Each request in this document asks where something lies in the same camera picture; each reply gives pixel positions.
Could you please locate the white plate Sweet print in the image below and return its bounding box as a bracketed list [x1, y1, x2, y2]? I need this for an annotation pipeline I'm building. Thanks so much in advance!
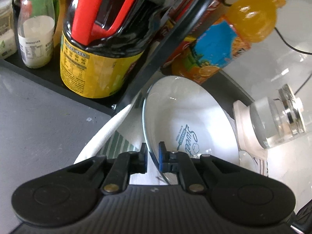
[142, 75, 241, 185]

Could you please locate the clear jar at left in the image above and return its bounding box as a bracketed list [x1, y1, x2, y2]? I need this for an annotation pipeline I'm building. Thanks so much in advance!
[0, 0, 17, 59]

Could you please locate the dark soy sauce jug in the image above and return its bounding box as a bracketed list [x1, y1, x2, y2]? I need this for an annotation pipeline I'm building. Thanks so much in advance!
[60, 0, 175, 99]

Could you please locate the black storage rack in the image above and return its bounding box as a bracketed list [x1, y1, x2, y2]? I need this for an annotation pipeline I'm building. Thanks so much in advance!
[0, 0, 255, 116]

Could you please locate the black power cable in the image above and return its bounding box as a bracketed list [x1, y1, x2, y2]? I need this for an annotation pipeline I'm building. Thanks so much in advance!
[222, 0, 312, 96]

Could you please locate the orange juice bottle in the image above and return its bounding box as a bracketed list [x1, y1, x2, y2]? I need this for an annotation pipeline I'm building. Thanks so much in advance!
[171, 0, 286, 84]

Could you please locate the patterned white table cloth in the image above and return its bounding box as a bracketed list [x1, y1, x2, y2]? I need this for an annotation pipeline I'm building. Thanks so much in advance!
[74, 103, 268, 185]

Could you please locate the black gripper DAS label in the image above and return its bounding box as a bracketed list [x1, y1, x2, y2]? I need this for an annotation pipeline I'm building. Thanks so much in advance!
[292, 200, 312, 234]

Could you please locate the white seasoning bottle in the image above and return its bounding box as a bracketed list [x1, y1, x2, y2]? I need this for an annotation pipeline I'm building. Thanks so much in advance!
[17, 0, 55, 69]

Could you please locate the cream kettle base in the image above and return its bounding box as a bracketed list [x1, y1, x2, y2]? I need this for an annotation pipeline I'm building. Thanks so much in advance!
[233, 100, 268, 161]

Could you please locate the glass electric kettle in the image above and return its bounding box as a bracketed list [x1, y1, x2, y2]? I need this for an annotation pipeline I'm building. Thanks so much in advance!
[250, 84, 307, 149]

